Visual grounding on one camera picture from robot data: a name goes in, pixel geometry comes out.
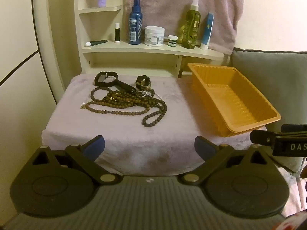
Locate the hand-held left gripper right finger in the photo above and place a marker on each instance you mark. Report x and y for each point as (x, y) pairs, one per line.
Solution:
(205, 146)

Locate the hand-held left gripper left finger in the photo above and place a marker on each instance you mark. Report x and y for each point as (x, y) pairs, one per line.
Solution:
(94, 146)

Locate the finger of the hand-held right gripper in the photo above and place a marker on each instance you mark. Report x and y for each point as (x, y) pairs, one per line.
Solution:
(293, 128)
(262, 137)

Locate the yellow plastic tray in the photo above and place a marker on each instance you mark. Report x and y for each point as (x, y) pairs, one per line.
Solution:
(239, 110)

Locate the black leather wrap band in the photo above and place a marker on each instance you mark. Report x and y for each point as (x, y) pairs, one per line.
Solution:
(120, 84)

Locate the grey cushion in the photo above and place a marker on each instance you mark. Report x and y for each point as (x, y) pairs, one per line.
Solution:
(271, 81)

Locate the red and white printed packet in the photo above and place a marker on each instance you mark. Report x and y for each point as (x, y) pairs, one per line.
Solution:
(287, 223)

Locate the dark green tube white cap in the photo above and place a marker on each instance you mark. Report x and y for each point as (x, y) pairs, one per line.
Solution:
(98, 42)

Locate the cream wooden shelf unit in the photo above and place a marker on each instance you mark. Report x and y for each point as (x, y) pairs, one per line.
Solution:
(144, 49)

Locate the small green white jar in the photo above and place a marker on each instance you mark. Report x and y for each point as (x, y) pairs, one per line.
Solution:
(172, 42)

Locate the white lip balm stick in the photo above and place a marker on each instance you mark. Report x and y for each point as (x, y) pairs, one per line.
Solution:
(117, 34)

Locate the blue and white tube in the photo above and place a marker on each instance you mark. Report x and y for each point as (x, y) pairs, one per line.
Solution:
(207, 31)

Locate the olive green spray bottle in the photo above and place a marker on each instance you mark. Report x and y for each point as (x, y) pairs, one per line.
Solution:
(191, 28)

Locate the white cream jar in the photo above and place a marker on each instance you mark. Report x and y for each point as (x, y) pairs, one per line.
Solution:
(154, 37)

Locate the blue spray bottle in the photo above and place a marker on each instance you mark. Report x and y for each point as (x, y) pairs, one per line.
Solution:
(135, 26)

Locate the pink hanging towel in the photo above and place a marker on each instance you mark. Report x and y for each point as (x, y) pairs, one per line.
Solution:
(163, 4)

